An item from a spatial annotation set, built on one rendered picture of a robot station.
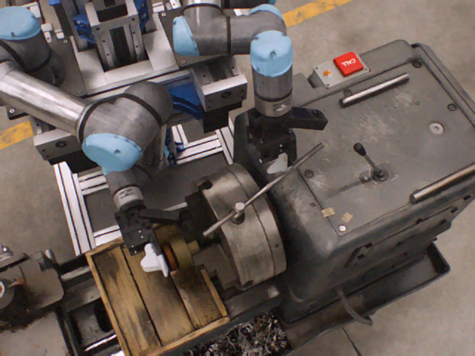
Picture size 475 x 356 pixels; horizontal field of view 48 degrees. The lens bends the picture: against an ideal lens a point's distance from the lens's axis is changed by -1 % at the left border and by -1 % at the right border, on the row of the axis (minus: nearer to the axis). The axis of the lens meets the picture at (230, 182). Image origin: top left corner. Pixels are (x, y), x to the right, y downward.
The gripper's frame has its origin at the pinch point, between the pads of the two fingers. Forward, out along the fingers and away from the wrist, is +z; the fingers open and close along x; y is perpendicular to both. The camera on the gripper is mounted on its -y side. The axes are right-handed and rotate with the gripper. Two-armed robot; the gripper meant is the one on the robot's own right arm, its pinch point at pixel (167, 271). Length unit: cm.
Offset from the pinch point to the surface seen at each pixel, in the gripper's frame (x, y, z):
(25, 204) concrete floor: -108, 49, -94
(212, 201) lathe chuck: 15.2, -15.9, -6.5
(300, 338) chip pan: -54, -33, 23
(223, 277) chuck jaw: 2.6, -12.0, 8.2
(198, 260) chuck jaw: 2.0, -8.1, 1.5
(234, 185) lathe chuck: 14.7, -22.6, -8.4
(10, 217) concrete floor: -108, 57, -90
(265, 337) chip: -53, -22, 18
